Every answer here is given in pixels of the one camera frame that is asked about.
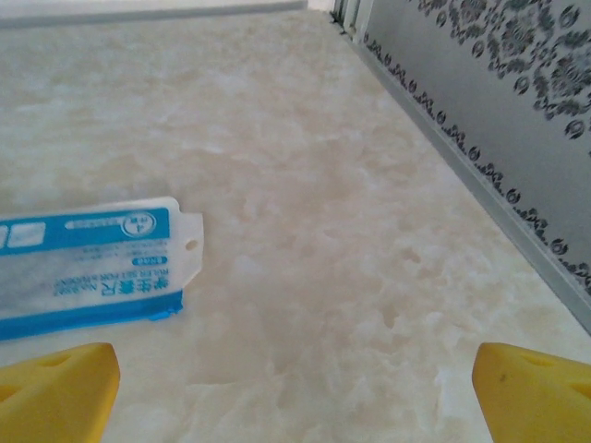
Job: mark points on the aluminium frame post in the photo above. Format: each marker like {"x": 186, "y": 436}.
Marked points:
{"x": 348, "y": 18}

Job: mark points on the aluminium frame rail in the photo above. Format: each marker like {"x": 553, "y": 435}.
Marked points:
{"x": 138, "y": 14}

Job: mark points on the blue white ruler set package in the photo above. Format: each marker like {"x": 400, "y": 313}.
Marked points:
{"x": 92, "y": 258}

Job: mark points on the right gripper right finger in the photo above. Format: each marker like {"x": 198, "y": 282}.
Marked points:
{"x": 540, "y": 397}

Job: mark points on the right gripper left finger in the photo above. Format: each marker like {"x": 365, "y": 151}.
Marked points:
{"x": 55, "y": 397}

